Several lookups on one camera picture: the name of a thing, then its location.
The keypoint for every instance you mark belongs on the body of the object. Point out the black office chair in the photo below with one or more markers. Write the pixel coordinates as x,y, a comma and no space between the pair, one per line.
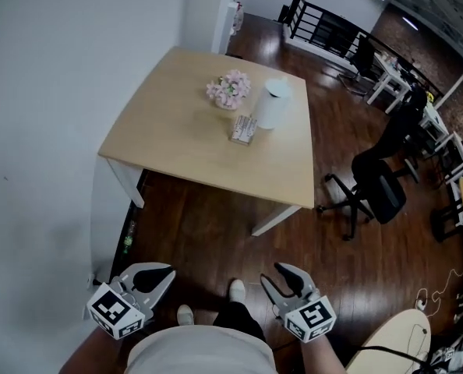
383,185

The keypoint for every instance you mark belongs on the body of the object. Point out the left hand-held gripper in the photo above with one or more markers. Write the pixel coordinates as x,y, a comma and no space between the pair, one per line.
112,312

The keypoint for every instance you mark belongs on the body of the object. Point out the light wooden square table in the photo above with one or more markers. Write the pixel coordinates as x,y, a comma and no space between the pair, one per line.
184,150

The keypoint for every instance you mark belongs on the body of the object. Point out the white charger plug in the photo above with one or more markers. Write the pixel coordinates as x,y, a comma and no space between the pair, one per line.
421,305

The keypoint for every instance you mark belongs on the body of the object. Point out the person's light shirt torso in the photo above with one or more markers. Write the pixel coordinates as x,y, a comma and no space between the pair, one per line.
200,351

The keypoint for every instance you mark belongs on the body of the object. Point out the black desk chair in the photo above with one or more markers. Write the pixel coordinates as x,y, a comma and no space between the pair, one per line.
362,58

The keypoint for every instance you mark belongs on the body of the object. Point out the white cylindrical container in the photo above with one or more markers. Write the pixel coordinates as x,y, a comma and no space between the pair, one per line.
269,105

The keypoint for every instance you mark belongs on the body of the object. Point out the person's white shoe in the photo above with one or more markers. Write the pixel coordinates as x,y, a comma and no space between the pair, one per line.
185,315
237,290

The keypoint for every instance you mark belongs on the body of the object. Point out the person's black trousers legs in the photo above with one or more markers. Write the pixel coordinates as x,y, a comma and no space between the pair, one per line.
237,320

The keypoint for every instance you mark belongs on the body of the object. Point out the light wooden round table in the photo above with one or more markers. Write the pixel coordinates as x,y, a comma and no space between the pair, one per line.
391,341

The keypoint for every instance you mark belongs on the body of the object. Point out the person's right forearm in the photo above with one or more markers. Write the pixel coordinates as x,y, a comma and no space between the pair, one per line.
323,358

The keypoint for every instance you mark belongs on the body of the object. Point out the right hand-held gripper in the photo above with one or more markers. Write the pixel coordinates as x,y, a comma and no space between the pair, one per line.
311,318

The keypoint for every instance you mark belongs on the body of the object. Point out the black metal railing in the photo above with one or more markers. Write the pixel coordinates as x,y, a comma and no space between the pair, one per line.
325,29

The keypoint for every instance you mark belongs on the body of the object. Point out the white pillar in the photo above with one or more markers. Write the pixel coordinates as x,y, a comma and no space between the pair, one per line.
225,12

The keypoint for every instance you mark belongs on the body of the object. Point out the white shelving unit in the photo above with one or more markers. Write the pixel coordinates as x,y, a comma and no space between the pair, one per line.
455,158

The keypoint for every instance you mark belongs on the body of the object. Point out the pink flower bouquet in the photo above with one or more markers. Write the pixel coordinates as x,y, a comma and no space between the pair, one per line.
228,89

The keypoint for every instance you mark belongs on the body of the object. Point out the printed white card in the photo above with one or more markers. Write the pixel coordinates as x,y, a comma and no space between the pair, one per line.
244,127

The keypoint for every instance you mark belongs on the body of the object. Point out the black stool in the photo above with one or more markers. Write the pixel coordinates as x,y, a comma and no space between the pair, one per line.
446,222

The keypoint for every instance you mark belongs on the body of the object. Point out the person's white left shoe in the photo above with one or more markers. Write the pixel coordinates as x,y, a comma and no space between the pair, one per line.
185,315

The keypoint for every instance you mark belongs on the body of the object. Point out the person's white right shoe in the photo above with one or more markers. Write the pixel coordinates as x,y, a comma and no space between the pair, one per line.
237,290

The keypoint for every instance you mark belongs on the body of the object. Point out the person's left forearm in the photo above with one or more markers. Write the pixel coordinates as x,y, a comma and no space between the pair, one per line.
89,353

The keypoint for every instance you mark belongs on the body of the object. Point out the patterned fabric pile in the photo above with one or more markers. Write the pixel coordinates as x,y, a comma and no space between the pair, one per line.
459,337

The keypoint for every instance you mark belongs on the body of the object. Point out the white wall outlet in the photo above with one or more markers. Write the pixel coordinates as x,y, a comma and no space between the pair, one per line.
92,280

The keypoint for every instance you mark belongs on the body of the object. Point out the green bottle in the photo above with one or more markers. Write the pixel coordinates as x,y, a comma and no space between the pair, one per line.
128,237

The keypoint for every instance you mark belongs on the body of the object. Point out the white desk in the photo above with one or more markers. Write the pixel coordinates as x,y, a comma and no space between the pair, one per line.
391,82

